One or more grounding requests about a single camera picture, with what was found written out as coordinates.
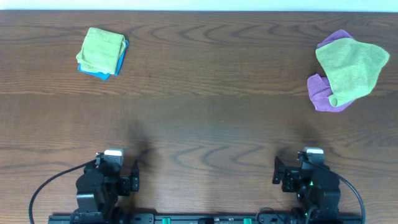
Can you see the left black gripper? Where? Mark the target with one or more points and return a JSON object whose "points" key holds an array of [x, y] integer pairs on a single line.
{"points": [[132, 182]]}

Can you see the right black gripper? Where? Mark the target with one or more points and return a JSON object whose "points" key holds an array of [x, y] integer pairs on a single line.
{"points": [[291, 175]]}

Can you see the green cloth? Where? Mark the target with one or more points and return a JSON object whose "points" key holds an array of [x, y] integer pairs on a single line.
{"points": [[351, 67], [101, 51]]}

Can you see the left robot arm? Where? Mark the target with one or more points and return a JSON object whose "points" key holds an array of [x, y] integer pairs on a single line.
{"points": [[98, 190]]}

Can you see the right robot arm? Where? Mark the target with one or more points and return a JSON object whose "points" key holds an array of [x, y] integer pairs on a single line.
{"points": [[316, 187]]}

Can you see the crumpled purple cloth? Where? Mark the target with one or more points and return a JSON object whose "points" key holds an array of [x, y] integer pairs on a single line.
{"points": [[319, 87]]}

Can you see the folded blue cloth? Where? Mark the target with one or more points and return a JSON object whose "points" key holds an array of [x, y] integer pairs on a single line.
{"points": [[105, 76]]}

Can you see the folded green cloth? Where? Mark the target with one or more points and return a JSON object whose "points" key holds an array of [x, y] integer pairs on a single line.
{"points": [[101, 51]]}

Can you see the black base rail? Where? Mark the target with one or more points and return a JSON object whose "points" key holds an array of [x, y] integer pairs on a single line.
{"points": [[148, 218]]}

